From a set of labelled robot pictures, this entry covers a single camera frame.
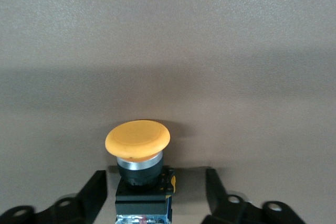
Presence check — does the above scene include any yellow push button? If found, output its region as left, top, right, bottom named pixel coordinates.
left=104, top=120, right=177, bottom=224

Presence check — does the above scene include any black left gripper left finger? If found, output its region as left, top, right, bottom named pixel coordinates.
left=0, top=170, right=108, bottom=224

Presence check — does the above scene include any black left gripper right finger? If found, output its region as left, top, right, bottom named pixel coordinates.
left=202, top=168, right=305, bottom=224

